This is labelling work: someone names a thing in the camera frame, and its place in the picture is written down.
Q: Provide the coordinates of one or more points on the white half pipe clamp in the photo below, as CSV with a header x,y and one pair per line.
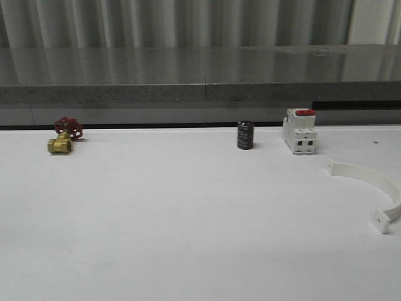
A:
x,y
380,218

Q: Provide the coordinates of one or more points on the black cylindrical capacitor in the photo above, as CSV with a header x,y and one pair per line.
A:
x,y
245,135

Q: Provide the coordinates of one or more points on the grey stone counter ledge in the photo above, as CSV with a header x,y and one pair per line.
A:
x,y
324,76

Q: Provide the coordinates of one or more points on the brass valve red handwheel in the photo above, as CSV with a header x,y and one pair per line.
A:
x,y
68,130

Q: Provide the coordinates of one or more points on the white circuit breaker red switch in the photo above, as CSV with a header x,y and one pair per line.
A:
x,y
299,131

